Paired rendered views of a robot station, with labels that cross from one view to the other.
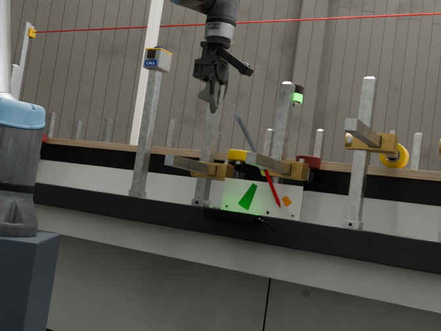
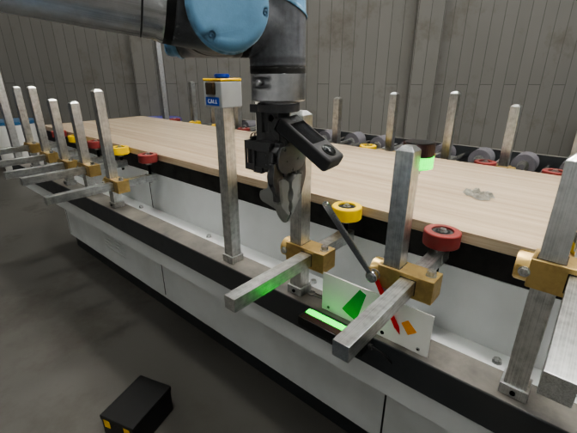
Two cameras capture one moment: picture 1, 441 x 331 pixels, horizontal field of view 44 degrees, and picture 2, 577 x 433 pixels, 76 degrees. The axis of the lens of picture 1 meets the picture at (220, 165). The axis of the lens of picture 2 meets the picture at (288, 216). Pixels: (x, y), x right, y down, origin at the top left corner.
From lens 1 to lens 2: 109 cm
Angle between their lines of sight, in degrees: 28
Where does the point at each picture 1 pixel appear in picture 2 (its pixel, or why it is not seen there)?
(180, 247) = (284, 326)
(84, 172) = (196, 193)
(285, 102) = (403, 183)
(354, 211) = (519, 376)
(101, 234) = (209, 286)
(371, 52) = not seen: outside the picture
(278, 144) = (394, 246)
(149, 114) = (226, 169)
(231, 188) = (332, 287)
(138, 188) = (231, 254)
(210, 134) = (299, 210)
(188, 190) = not seen: hidden behind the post
